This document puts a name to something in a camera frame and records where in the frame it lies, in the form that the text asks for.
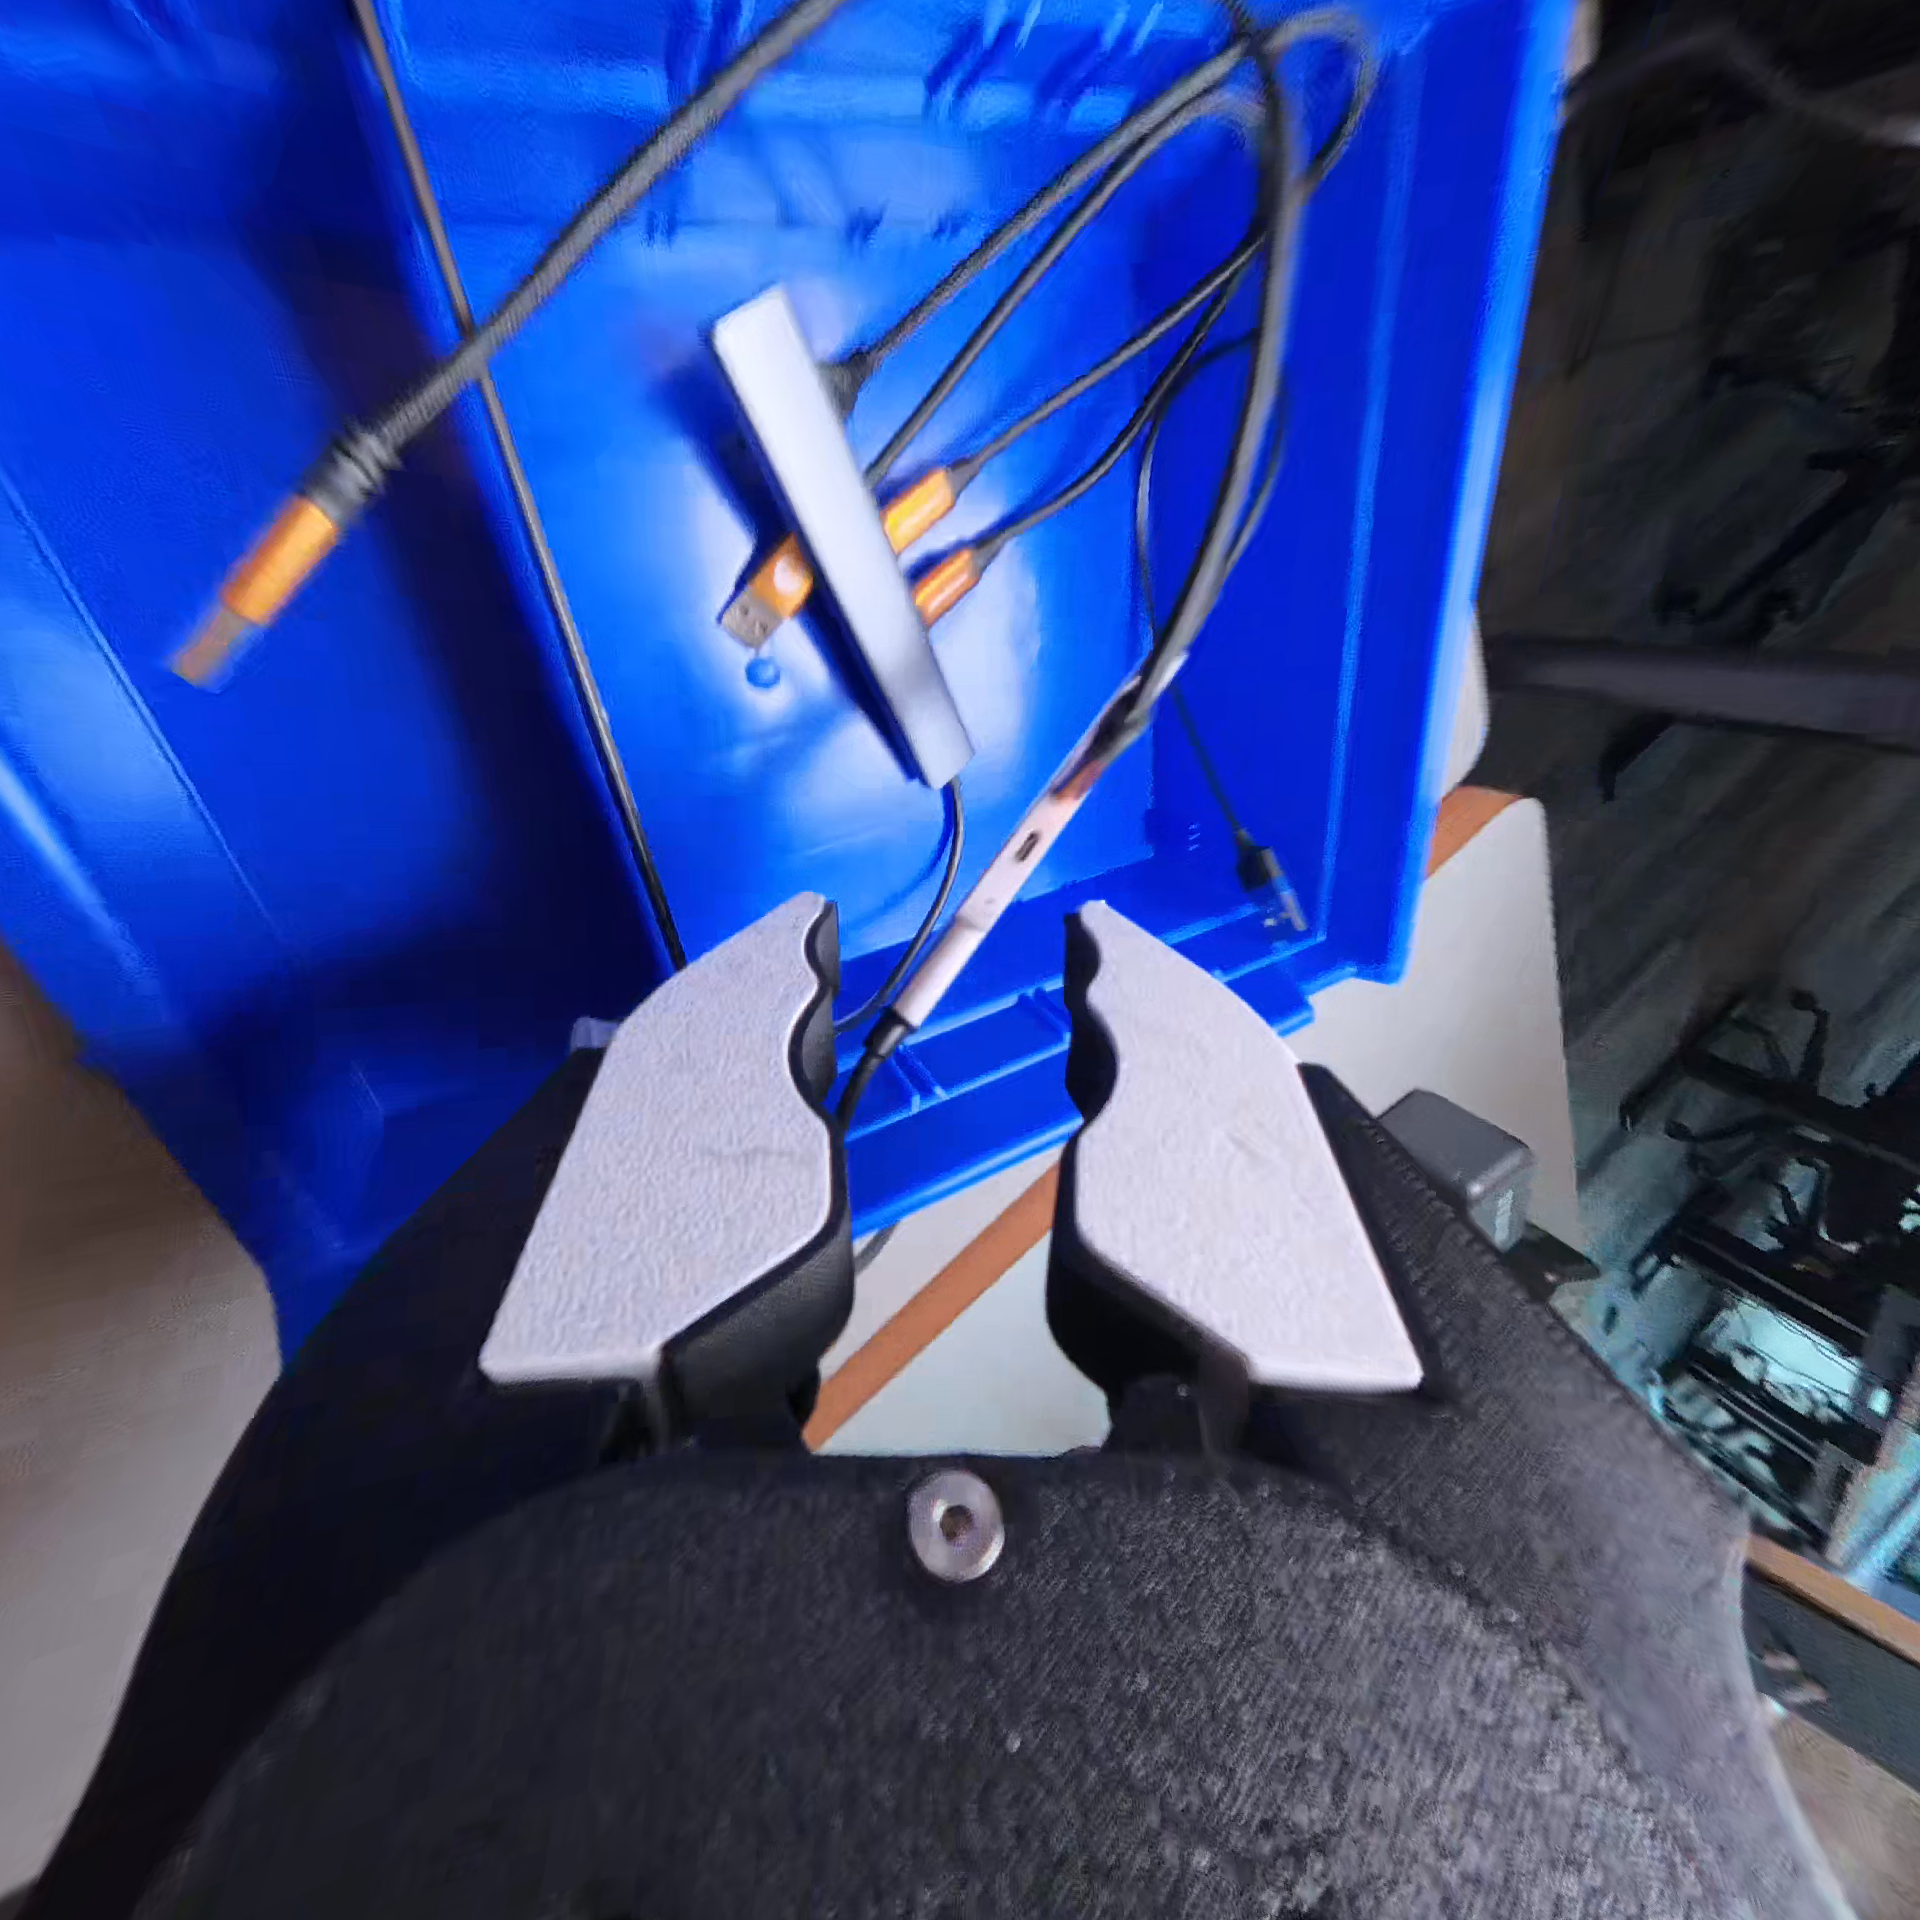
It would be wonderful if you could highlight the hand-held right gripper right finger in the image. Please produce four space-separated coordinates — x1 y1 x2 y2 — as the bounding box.
1047 901 1428 1446

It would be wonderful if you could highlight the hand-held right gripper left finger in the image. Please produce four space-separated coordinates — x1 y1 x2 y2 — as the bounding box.
476 895 859 1446

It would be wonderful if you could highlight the slim silver usb hub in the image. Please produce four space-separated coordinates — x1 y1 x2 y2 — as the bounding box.
829 652 1199 1131

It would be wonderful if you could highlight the blue plastic bin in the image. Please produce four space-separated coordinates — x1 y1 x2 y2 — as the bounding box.
0 0 1578 1353

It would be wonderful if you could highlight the flat grey usb hub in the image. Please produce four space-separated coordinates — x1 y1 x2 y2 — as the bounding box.
709 289 978 792

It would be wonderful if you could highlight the dark grey box device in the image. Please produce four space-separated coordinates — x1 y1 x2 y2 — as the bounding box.
1377 1091 1536 1252

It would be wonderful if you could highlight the black blue-bin divider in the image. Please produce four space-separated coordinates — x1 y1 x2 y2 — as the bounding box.
349 0 692 971

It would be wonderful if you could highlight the braided cable orange plug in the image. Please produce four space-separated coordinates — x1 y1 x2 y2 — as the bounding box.
169 0 859 690

